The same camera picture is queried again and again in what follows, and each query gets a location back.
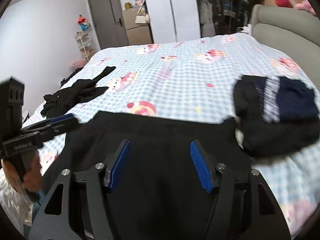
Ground black hooded jacket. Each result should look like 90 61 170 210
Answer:
43 111 250 239

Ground person's left hand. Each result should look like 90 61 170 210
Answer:
1 150 42 193

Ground black stockings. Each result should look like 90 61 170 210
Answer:
41 67 116 119

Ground white rolling shelf cart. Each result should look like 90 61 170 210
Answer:
75 31 95 61

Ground patterned cartoon bed sheet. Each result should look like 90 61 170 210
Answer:
29 33 319 239

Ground black navy folded garment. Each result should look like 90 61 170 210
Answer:
233 75 319 158

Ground beige cabinet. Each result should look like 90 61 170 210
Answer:
123 7 153 46

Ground grey door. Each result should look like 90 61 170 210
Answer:
88 0 129 49

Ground white wardrobe panel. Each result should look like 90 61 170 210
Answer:
146 0 201 43

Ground open dark wardrobe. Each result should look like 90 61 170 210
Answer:
197 0 265 37

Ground grey upholstered headboard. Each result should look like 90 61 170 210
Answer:
251 4 319 88

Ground red plush toy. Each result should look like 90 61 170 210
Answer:
275 0 293 8

